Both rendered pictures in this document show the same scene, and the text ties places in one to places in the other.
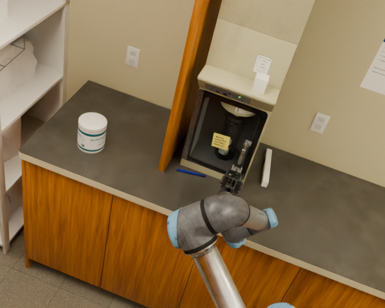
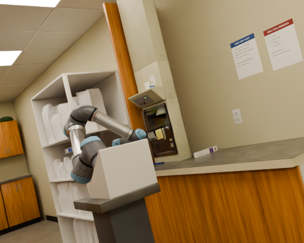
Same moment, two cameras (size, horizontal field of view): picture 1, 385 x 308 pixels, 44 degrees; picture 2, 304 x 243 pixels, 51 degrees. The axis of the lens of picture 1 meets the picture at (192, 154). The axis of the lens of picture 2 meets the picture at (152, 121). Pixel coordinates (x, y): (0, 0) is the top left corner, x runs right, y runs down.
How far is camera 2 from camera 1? 2.26 m
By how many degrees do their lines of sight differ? 59
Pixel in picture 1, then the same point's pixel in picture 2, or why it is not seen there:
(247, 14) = (139, 62)
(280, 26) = (148, 58)
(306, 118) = (230, 118)
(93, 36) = not seen: hidden behind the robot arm
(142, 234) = not seen: hidden behind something
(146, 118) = not seen: hidden behind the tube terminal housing
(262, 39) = (147, 68)
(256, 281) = (182, 210)
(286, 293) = (199, 212)
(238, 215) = (83, 107)
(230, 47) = (141, 81)
